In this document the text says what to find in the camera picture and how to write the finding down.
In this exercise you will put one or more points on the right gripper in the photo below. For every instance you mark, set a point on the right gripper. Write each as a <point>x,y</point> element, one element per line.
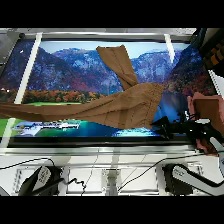
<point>164,126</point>

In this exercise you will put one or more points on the brown trousers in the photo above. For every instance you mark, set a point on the brown trousers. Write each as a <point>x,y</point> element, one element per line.
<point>133,103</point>

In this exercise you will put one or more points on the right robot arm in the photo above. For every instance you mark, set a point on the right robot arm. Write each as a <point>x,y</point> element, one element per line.
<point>200,129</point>

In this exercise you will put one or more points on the brown folded garment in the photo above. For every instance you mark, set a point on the brown folded garment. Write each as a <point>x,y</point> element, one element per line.
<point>210,110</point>

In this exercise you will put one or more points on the black yellow checked garment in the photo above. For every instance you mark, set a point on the black yellow checked garment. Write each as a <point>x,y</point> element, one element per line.
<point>213,55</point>

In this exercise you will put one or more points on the dark blue garment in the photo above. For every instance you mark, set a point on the dark blue garment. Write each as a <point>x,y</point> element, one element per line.
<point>199,38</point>

